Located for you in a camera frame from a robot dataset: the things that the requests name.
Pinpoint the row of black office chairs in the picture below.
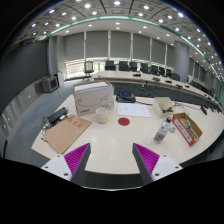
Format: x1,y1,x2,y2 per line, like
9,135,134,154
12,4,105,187
104,59,183,82

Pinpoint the grey floor cabinet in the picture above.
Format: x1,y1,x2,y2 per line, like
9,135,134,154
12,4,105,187
40,75,60,94

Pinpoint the white mug with yellow tag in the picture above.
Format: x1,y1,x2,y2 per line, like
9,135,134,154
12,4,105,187
95,106,109,125

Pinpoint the clear plastic bottle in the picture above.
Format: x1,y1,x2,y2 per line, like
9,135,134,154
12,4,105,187
153,116,173,145

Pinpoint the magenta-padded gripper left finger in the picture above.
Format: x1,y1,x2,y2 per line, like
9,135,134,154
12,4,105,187
41,142,92,187

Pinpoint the white printer paper box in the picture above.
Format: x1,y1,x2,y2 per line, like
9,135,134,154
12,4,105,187
72,80,115,117

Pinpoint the brown paper envelope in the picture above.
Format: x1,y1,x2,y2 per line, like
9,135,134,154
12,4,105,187
43,115,93,155

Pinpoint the black console cable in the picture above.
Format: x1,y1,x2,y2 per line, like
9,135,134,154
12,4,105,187
135,99,153,106

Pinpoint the flat round red coaster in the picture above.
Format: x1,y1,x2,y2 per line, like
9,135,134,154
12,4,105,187
117,117,131,127

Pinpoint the black power adapter with cables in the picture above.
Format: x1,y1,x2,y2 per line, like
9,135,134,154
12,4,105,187
41,106,69,129

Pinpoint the group of ceiling lights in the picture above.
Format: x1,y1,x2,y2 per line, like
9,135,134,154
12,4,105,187
29,0,224,76

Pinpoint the black desk microphone console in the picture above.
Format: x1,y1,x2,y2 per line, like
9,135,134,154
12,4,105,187
115,92,137,104

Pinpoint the small white open box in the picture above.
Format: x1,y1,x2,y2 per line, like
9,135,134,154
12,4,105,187
151,96,176,118

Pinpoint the white printed paper sheet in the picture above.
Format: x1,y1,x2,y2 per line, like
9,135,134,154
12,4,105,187
116,102,152,119

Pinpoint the row of black table microphones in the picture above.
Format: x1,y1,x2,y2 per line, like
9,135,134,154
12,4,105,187
132,73,184,89

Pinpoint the single black office chair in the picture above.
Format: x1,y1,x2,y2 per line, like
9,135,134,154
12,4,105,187
83,60,95,79

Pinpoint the orange open cardboard box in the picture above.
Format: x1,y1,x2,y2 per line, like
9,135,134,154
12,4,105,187
171,112,204,147

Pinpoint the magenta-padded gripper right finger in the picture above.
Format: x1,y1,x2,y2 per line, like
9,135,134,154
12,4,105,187
132,143,184,186

